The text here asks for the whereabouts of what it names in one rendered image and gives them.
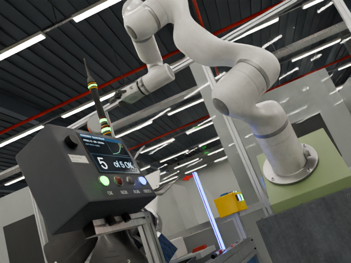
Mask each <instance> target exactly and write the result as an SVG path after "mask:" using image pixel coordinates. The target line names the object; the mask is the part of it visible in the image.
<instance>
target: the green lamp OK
mask: <svg viewBox="0 0 351 263"><path fill-rule="evenodd" d="M98 180H99V182H100V183H101V185H103V186H104V187H108V186H109V180H108V178H107V177H105V176H102V175H101V176H99V177H98Z"/></svg>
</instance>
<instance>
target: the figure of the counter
mask: <svg viewBox="0 0 351 263"><path fill-rule="evenodd" d="M90 154H91V156H92V158H93V159H94V161H95V163H96V165H97V166H98V168H99V170H100V171H101V172H114V170H113V168H112V167H111V165H110V163H109V162H108V160H107V158H106V157H105V155H104V154H97V153H90Z"/></svg>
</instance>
